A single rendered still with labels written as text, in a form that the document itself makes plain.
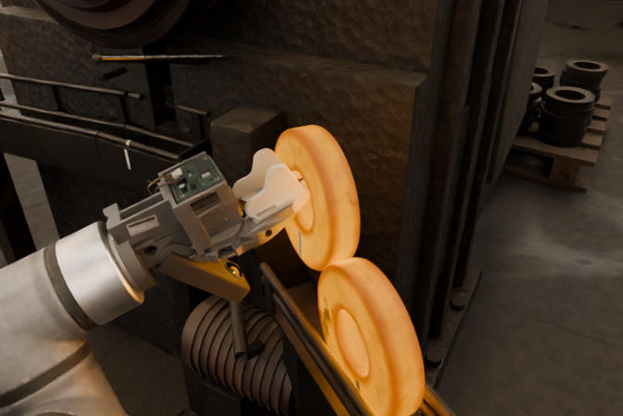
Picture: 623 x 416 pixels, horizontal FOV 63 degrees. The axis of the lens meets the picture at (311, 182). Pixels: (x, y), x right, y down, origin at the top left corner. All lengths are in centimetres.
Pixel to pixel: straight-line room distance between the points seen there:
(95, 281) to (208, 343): 36
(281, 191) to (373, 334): 16
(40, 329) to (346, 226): 28
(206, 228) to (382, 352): 20
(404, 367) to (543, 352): 115
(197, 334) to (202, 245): 35
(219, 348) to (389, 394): 38
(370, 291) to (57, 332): 28
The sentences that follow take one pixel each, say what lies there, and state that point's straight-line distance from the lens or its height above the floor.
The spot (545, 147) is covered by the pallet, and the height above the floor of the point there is 14.
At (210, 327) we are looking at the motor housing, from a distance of 82.
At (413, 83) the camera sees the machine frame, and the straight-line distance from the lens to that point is 72.
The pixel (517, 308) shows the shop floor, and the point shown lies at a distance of 170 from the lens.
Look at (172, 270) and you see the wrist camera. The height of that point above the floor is 78.
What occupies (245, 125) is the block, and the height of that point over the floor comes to 80.
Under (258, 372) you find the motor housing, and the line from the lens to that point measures 78.
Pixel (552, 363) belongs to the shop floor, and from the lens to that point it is 158.
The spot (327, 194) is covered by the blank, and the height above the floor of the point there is 85.
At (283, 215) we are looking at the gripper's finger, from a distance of 51.
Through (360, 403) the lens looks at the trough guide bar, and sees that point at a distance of 51.
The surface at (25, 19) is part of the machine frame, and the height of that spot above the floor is 87.
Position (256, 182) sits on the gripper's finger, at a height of 83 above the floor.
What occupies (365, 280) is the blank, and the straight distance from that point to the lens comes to 47.
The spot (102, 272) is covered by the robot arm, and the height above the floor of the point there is 81.
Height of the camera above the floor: 111
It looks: 31 degrees down
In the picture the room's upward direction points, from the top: straight up
